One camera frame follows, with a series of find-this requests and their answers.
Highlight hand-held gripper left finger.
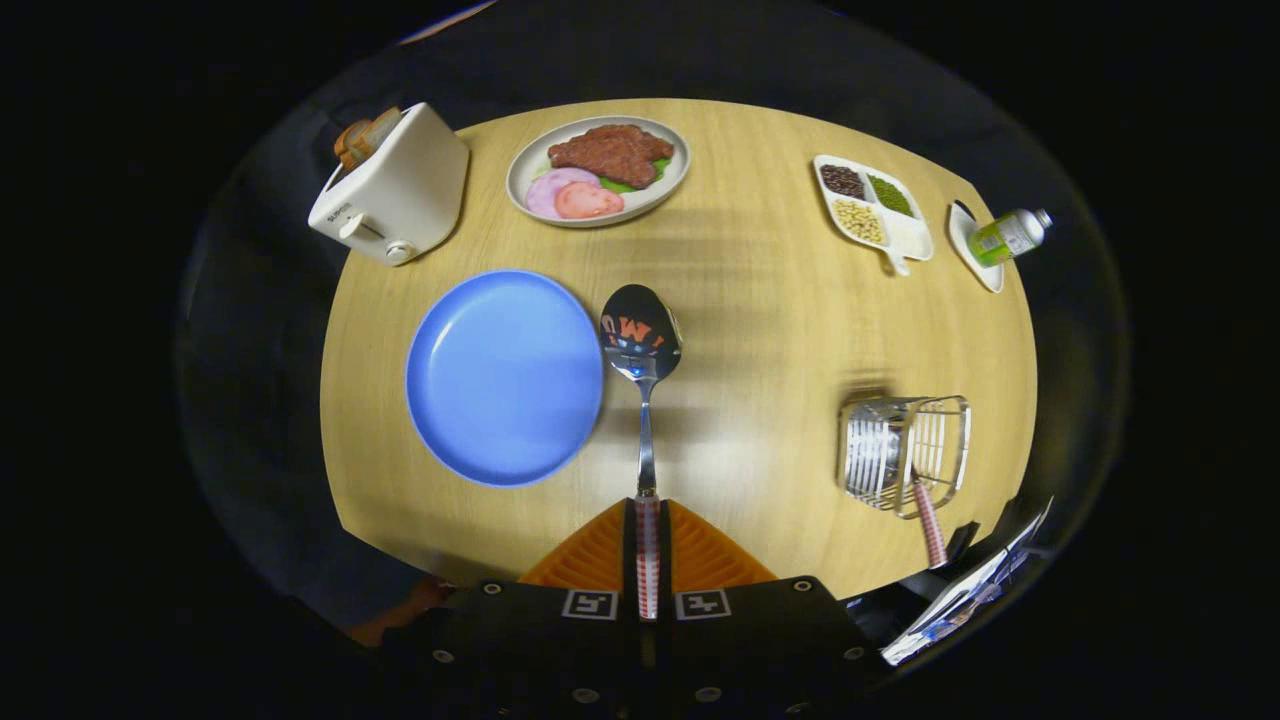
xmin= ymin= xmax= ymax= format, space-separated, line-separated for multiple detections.
xmin=435 ymin=497 xmax=641 ymax=717

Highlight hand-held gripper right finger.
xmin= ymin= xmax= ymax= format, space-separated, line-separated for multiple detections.
xmin=660 ymin=497 xmax=883 ymax=717

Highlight spoon with red checked handle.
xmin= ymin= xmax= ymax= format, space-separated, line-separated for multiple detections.
xmin=599 ymin=284 xmax=684 ymax=621

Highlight fork with red checked handle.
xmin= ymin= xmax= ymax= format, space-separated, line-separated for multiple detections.
xmin=912 ymin=478 xmax=949 ymax=570

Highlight blue plate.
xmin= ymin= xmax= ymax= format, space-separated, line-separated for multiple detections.
xmin=405 ymin=269 xmax=606 ymax=489

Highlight white paper sheets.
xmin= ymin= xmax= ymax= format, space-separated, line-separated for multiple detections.
xmin=880 ymin=497 xmax=1054 ymax=667

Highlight reddish pink ham slice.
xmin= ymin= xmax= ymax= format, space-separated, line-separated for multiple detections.
xmin=553 ymin=181 xmax=625 ymax=221

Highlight pale pink ham slice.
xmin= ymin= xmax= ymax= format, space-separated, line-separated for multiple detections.
xmin=526 ymin=167 xmax=602 ymax=221

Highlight green lettuce leaf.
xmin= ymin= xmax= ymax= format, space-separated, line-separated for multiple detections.
xmin=600 ymin=158 xmax=672 ymax=195

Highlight pile of yellow soybeans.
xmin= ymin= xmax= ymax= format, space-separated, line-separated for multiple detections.
xmin=833 ymin=198 xmax=887 ymax=246

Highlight brown meat patty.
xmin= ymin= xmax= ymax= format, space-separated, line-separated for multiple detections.
xmin=547 ymin=124 xmax=676 ymax=190

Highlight white divided tray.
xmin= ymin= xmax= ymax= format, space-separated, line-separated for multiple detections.
xmin=813 ymin=154 xmax=935 ymax=278

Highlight white food plate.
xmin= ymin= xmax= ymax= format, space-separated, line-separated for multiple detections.
xmin=505 ymin=116 xmax=692 ymax=229

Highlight pile of green beans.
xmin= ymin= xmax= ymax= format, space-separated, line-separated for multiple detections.
xmin=867 ymin=174 xmax=915 ymax=218

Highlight small white dish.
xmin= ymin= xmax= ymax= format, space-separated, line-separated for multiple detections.
xmin=947 ymin=200 xmax=1006 ymax=295

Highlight white toaster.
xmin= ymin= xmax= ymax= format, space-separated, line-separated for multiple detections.
xmin=308 ymin=102 xmax=471 ymax=267

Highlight green label bottle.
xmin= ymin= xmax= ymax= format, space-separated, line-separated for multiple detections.
xmin=967 ymin=208 xmax=1053 ymax=269

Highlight toasted bread slice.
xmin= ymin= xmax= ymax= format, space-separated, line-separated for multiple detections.
xmin=333 ymin=118 xmax=373 ymax=169
xmin=345 ymin=107 xmax=403 ymax=166

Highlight metal wire cutlery holder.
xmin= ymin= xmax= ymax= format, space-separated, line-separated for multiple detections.
xmin=838 ymin=395 xmax=972 ymax=520

